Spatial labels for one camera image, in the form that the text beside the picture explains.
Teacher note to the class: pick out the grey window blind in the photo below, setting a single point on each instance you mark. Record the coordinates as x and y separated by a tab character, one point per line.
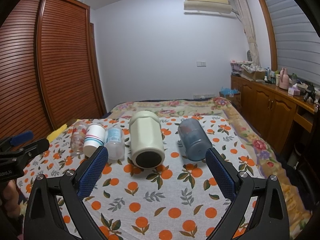
296	40

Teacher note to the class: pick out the pink thermos jug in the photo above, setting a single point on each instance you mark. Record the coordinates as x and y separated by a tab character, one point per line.
284	79

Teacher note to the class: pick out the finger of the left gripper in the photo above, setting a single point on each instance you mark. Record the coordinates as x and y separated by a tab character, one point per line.
21	138
30	151

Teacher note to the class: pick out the cardboard box of clutter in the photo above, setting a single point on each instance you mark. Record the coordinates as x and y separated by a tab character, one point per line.
253	72

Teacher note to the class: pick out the cream floral curtain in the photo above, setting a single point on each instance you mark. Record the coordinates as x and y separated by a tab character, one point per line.
247	22

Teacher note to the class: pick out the orange print white cloth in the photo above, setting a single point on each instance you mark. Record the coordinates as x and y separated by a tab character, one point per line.
179	199

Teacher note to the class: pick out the person's left hand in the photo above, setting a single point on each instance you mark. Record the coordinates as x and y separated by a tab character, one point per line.
13	200

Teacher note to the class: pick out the clear plastic labelled cup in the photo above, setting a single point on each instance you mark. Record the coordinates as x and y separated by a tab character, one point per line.
115	143

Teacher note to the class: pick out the floral bed blanket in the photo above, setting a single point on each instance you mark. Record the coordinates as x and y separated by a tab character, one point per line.
259	150

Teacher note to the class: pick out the printed clear glass cup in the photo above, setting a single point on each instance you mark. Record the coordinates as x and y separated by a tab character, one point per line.
78	136

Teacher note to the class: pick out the wooden sideboard cabinet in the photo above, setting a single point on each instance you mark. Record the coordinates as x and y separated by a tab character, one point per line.
272	111

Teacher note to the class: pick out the yellow cloth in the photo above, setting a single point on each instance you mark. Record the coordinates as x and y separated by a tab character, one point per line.
52	136

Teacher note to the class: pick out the white striped paper cup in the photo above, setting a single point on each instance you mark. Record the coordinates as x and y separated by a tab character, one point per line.
95	137

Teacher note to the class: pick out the white wall socket strip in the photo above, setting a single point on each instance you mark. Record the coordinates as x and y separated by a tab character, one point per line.
203	96

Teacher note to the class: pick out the brown louvered wardrobe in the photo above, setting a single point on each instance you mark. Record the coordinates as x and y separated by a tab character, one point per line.
49	72

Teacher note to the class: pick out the box with blue bag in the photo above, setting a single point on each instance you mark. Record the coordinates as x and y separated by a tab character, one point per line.
233	95

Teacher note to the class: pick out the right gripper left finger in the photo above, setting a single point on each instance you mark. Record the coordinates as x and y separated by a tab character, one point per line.
43	218

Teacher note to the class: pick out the wall air conditioner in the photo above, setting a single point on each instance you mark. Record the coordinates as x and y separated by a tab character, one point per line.
221	6

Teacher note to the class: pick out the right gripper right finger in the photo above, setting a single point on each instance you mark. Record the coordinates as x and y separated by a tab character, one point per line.
269	219

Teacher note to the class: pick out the blue translucent plastic cup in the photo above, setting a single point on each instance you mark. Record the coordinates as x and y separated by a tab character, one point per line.
194	139

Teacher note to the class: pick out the white wall switch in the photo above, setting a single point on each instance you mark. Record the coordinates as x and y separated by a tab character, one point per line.
201	64

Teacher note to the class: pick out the small desk fan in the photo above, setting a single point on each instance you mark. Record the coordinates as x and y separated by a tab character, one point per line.
249	57

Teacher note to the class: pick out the green bottle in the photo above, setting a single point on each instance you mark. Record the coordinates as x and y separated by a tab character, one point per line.
294	78

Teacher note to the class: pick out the pink tissue box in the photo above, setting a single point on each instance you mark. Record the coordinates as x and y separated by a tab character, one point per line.
294	90

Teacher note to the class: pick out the cream ceramic faceted cup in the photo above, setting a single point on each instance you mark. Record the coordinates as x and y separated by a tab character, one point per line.
147	149

